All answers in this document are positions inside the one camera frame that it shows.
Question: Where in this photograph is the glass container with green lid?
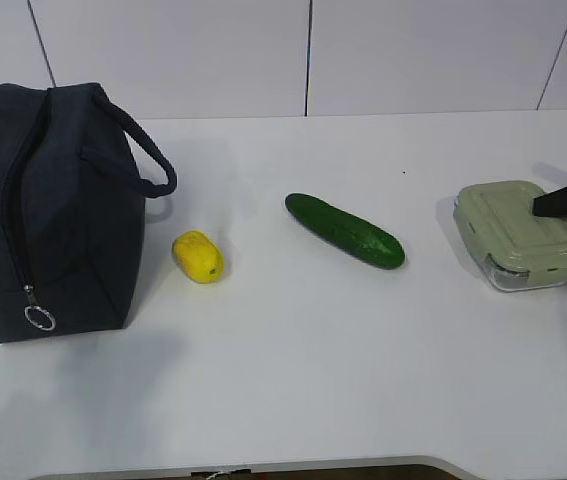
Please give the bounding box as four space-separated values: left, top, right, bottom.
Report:
453 180 567 292

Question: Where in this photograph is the green cucumber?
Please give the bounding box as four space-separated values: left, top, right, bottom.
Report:
284 193 406 270

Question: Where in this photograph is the yellow toy lemon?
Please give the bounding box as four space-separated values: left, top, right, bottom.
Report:
172 230 224 284

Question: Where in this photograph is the dark navy fabric lunch bag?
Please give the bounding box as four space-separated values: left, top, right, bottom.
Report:
0 83 177 344

